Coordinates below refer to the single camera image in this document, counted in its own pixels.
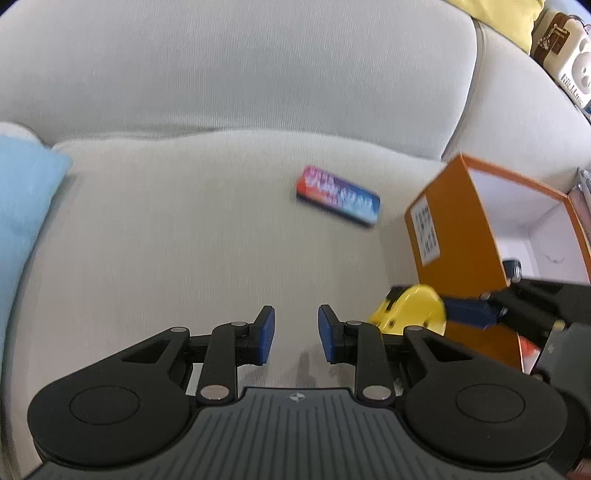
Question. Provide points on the light blue cushion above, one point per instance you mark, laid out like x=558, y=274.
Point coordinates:
x=23, y=207

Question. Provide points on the cream bear suitcase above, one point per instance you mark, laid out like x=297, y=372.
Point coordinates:
x=568, y=60

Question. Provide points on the orange cardboard box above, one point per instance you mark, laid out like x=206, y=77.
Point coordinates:
x=452, y=230

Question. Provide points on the yellow cushion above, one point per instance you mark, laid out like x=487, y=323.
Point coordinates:
x=503, y=18

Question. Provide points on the blue anime print pillow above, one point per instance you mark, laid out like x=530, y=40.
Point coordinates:
x=585, y=182

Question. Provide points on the yellow tape measure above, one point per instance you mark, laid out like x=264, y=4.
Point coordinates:
x=415, y=307

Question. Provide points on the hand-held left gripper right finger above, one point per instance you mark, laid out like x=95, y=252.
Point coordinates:
x=327, y=334

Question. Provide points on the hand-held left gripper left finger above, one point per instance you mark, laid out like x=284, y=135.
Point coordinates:
x=266, y=334

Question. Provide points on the beige sofa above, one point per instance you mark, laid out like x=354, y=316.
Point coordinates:
x=231, y=92

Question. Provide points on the red and blue tin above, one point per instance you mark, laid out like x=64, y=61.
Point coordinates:
x=337, y=194

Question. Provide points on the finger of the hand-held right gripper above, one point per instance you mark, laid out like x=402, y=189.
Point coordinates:
x=471, y=311

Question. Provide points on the clear cube bottle black cap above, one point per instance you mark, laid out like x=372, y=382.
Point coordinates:
x=511, y=270

